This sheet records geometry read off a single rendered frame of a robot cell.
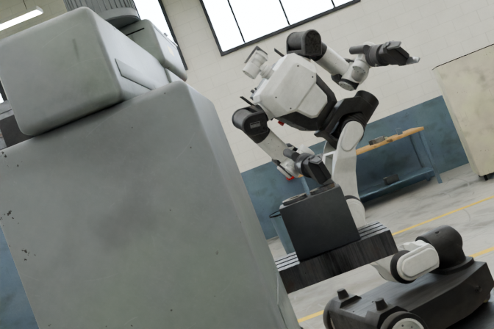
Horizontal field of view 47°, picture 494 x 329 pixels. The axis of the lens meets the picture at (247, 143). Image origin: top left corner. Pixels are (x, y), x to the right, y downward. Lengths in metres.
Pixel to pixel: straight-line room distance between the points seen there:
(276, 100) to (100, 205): 1.32
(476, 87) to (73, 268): 6.97
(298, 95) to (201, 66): 7.33
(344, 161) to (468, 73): 5.45
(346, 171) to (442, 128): 7.43
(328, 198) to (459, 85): 5.97
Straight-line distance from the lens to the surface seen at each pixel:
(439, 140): 9.84
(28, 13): 8.42
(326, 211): 1.90
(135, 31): 1.82
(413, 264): 2.56
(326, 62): 2.55
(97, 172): 1.16
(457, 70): 7.78
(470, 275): 2.61
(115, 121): 1.15
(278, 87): 2.36
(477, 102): 7.80
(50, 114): 1.16
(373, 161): 9.60
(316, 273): 1.91
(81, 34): 1.16
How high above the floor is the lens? 1.36
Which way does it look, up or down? 2 degrees up
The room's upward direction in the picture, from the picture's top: 21 degrees counter-clockwise
